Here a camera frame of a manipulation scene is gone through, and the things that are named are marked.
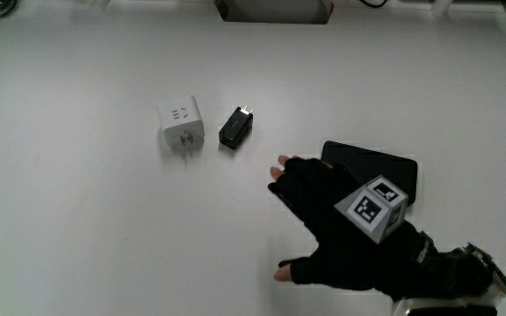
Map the person's right hand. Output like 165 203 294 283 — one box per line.
267 154 435 302

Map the black smartphone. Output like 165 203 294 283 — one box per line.
321 140 419 208

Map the person's right forearm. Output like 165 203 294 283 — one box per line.
393 232 506 316

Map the white cube plug adapter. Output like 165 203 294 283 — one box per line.
155 94 206 149

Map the black wall charger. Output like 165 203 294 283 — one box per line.
218 105 255 151

